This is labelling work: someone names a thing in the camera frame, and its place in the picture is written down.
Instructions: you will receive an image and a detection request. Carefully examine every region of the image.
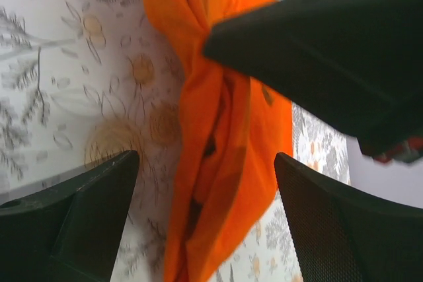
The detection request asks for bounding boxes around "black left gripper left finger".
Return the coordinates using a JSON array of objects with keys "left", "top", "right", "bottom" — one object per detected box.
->
[{"left": 1, "top": 151, "right": 139, "bottom": 281}]

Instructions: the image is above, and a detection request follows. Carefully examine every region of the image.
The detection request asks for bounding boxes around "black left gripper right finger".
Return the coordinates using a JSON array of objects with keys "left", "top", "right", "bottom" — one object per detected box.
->
[{"left": 274, "top": 153, "right": 422, "bottom": 282}]

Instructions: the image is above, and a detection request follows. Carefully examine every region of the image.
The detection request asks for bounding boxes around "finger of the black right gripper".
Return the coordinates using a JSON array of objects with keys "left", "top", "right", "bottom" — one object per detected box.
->
[{"left": 204, "top": 0, "right": 422, "bottom": 157}]

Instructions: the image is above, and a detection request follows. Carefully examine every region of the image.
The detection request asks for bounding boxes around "orange t shirt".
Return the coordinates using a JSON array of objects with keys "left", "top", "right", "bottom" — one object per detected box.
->
[{"left": 143, "top": 0, "right": 293, "bottom": 281}]

